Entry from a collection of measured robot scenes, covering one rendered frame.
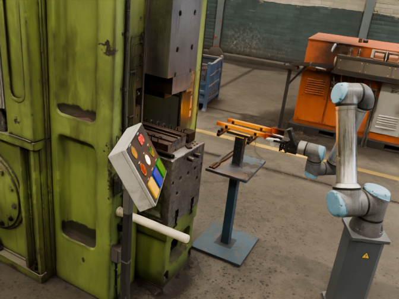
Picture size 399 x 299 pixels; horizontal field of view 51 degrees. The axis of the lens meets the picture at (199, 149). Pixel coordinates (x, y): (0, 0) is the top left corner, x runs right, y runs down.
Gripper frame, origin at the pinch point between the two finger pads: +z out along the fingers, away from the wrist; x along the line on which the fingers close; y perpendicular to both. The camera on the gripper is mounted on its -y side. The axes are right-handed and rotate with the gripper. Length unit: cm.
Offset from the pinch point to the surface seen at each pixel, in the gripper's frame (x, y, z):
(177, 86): -61, -37, 37
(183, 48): -58, -57, 37
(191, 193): -44, 35, 31
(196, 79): -12, -30, 52
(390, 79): 296, 1, -51
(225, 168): -11.6, 26.4, 23.3
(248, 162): 7.4, 26.4, 13.9
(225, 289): -46, 94, -2
